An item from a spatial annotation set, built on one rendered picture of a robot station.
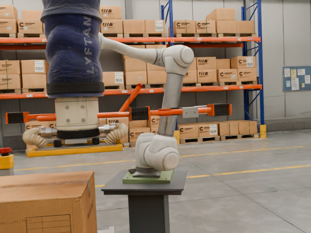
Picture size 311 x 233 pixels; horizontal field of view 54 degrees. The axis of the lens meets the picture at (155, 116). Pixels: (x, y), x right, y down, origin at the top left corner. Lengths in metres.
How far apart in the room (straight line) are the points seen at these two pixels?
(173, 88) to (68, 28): 0.81
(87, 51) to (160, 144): 0.80
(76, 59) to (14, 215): 0.59
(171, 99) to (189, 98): 8.38
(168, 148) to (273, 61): 9.99
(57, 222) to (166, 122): 0.91
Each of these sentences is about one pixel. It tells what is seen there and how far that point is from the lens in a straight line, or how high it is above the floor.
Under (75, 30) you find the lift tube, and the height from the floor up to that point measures 1.54.
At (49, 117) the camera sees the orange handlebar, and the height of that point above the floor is 1.22.
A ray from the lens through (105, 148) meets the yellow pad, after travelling 1.14.
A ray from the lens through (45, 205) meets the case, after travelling 1.16.
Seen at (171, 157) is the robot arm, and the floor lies 0.94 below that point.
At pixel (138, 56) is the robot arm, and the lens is 1.91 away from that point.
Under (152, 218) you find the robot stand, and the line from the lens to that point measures 2.05.
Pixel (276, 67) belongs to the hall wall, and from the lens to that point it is 11.61.
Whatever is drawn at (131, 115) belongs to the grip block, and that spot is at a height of 1.21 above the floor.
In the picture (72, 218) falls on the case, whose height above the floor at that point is 0.87.
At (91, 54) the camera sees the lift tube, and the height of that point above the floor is 1.46.
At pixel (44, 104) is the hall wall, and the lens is 9.81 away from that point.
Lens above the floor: 1.27
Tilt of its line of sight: 3 degrees down
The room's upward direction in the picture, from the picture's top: 3 degrees counter-clockwise
